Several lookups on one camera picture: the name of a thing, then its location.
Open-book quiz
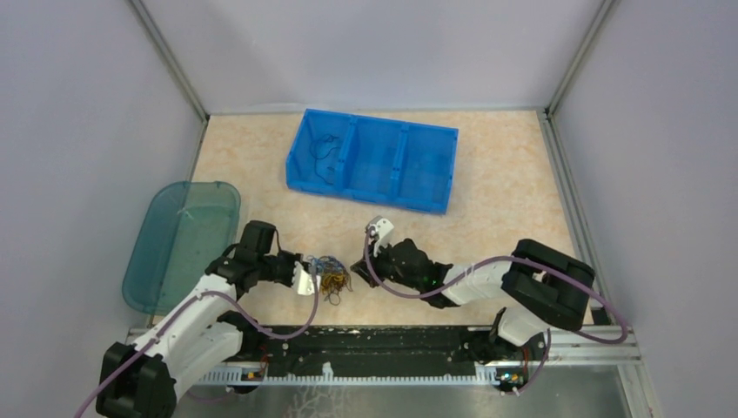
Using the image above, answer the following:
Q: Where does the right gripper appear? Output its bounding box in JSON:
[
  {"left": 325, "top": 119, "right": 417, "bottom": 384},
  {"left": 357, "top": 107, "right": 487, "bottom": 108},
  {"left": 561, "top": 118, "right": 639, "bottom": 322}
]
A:
[{"left": 351, "top": 236, "right": 422, "bottom": 291}]

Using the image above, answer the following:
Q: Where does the coloured cable bundle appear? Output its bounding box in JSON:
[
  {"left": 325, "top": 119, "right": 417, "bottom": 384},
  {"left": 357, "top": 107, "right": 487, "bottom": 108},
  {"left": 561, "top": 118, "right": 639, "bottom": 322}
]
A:
[{"left": 308, "top": 255, "right": 354, "bottom": 307}]

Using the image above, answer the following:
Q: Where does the dark blue cable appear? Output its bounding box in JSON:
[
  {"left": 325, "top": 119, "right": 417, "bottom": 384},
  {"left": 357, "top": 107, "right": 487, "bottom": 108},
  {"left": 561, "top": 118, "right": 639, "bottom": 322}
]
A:
[{"left": 308, "top": 133, "right": 341, "bottom": 185}]

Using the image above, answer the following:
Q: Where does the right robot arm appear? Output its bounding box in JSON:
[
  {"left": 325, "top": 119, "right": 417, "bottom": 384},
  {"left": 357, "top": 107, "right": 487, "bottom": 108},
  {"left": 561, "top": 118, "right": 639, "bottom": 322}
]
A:
[{"left": 351, "top": 238, "right": 595, "bottom": 359}]

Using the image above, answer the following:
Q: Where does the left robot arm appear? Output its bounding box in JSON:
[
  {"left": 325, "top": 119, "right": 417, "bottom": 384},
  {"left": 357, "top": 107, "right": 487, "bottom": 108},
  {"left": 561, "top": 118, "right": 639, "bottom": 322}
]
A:
[{"left": 76, "top": 220, "right": 321, "bottom": 417}]

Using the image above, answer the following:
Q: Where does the teal transparent plastic tray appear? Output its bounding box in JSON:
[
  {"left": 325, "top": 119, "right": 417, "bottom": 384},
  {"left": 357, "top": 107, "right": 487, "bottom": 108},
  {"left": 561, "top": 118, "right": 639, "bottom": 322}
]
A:
[{"left": 122, "top": 181, "right": 241, "bottom": 315}]

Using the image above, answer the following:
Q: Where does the blue three-compartment bin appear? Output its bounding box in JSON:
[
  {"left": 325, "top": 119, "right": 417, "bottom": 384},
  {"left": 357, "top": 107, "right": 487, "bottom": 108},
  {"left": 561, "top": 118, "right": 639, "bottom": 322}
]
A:
[{"left": 285, "top": 109, "right": 459, "bottom": 214}]

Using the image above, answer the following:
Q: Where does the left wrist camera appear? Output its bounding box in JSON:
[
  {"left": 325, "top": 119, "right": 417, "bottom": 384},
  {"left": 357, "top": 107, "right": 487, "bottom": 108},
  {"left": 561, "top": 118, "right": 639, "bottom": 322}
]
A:
[{"left": 292, "top": 261, "right": 321, "bottom": 296}]

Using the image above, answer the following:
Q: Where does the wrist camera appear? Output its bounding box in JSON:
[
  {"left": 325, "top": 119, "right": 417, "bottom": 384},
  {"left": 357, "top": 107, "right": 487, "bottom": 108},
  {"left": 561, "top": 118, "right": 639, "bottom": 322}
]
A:
[
  {"left": 366, "top": 216, "right": 394, "bottom": 257},
  {"left": 292, "top": 261, "right": 321, "bottom": 296}
]

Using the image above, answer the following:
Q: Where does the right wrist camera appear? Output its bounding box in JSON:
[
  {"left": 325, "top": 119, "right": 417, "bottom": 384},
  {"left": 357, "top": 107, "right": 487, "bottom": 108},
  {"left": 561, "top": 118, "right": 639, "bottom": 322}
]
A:
[{"left": 366, "top": 216, "right": 394, "bottom": 257}]

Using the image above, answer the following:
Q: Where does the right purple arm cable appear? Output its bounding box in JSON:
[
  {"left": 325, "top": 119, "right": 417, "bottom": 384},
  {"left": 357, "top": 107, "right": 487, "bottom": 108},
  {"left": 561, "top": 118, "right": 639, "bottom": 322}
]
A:
[{"left": 363, "top": 227, "right": 631, "bottom": 397}]

